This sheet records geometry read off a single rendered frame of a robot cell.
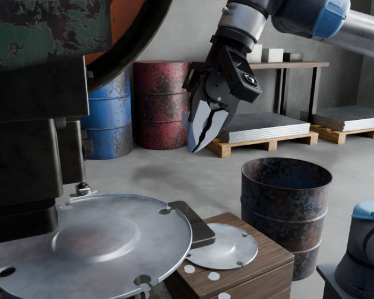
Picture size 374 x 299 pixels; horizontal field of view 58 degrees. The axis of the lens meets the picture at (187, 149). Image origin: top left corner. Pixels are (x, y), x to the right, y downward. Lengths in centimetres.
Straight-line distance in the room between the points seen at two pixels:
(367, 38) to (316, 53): 442
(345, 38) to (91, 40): 60
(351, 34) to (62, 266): 67
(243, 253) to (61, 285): 88
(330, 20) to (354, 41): 17
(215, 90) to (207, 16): 367
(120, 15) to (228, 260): 84
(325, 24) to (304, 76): 448
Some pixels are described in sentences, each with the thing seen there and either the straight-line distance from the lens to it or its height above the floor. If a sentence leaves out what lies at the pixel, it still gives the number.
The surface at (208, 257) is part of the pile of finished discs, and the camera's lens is 123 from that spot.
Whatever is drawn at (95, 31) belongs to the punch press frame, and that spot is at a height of 107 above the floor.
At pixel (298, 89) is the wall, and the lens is 508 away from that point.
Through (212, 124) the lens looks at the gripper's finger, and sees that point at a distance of 58.
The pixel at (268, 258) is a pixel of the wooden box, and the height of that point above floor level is 35.
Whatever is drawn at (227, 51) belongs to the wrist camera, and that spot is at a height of 105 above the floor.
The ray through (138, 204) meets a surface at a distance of 63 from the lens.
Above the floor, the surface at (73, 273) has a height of 78.
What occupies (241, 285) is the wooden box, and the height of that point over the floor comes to 32.
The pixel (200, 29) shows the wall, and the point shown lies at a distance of 418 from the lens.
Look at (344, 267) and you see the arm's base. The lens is 102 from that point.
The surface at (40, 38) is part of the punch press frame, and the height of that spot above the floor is 107.
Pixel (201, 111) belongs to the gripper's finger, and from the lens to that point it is 57.
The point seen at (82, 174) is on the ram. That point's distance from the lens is 45.
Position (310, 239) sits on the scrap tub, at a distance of 166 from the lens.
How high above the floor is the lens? 107
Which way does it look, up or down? 18 degrees down
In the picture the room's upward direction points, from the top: straight up
